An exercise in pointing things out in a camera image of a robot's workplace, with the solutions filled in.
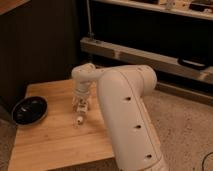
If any wooden table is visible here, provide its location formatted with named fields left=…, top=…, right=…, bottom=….
left=8, top=80, right=113, bottom=171

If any upper shelf board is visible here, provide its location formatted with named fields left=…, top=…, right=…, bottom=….
left=93, top=0, right=213, bottom=21

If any grey metal beam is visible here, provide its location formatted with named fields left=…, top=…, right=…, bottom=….
left=80, top=37, right=213, bottom=84

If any small clear bottle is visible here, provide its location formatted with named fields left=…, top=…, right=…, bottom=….
left=75, top=104, right=88, bottom=125

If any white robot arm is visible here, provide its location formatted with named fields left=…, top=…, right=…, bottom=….
left=71, top=63, right=169, bottom=171

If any metal vertical pole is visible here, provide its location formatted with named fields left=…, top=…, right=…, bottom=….
left=86, top=0, right=94, bottom=41

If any black ceramic bowl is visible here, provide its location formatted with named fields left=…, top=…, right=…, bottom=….
left=12, top=96, right=48, bottom=125

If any black handle object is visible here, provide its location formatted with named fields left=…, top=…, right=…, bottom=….
left=177, top=57, right=213, bottom=70

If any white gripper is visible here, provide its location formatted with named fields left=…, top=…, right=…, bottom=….
left=72, top=89, right=90, bottom=112

